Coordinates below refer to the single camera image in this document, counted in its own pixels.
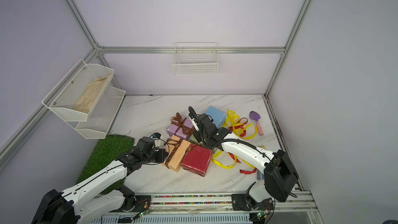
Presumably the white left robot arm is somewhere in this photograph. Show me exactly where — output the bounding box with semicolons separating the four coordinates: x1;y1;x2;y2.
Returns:
32;136;171;224

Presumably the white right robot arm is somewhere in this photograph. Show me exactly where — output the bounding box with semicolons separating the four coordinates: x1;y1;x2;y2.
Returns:
189;112;299;211

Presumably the orange gift box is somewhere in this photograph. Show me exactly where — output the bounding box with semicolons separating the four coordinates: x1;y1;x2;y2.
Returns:
163;135;192;173

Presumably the green artificial grass mat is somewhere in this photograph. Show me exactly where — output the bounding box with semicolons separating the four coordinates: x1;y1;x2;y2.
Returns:
76;134;135;184

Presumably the red gift box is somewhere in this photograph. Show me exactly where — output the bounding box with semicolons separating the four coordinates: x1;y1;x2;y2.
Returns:
180;143;212;177

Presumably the purple gift box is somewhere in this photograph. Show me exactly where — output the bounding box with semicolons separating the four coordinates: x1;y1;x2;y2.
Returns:
166;116;195;141

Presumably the white wire wall basket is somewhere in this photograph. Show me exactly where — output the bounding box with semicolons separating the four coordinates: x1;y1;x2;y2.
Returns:
172;42;219;75

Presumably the blue dotted work glove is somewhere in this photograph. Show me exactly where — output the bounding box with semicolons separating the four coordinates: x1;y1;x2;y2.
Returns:
256;170;264;181

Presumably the white two-tier mesh shelf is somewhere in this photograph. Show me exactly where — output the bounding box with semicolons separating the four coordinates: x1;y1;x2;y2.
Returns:
42;59;125;140

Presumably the green gift box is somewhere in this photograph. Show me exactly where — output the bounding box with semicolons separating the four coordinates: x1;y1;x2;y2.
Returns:
189;134;218;155

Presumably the purple trowel pink handle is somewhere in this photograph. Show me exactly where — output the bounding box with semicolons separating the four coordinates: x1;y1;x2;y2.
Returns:
249;111;264;136

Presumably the brown ribbon on purple box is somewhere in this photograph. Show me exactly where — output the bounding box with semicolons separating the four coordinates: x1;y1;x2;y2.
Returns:
171;113;194;135

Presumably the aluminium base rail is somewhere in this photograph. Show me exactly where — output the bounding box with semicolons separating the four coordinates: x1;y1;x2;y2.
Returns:
78;191;324;224

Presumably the light blue gift box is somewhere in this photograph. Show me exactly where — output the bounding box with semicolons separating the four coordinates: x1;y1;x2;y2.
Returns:
205;106;227;128

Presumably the beige cloth in shelf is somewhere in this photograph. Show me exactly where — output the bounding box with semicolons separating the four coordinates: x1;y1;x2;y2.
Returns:
73;75;109;114

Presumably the yellow ribbon of blue box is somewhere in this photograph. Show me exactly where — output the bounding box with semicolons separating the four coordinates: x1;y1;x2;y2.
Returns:
222;111;258;140

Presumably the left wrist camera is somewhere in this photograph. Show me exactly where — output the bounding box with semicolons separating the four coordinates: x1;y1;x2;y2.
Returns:
151;132;163;147

